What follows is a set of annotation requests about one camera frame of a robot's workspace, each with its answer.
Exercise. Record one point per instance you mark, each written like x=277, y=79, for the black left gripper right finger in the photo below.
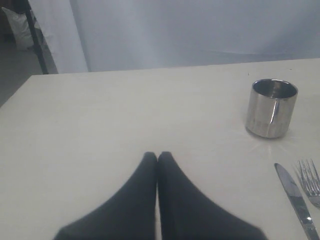
x=187, y=214

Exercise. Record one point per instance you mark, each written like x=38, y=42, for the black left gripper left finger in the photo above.
x=128, y=215

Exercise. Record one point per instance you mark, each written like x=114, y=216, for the stainless steel table knife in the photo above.
x=297, y=201

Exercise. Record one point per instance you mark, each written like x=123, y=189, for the stainless steel fork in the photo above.
x=310, y=181

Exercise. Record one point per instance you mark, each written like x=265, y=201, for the stainless steel cup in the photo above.
x=270, y=108

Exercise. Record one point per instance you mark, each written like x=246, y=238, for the black metal stand leg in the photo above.
x=36, y=45

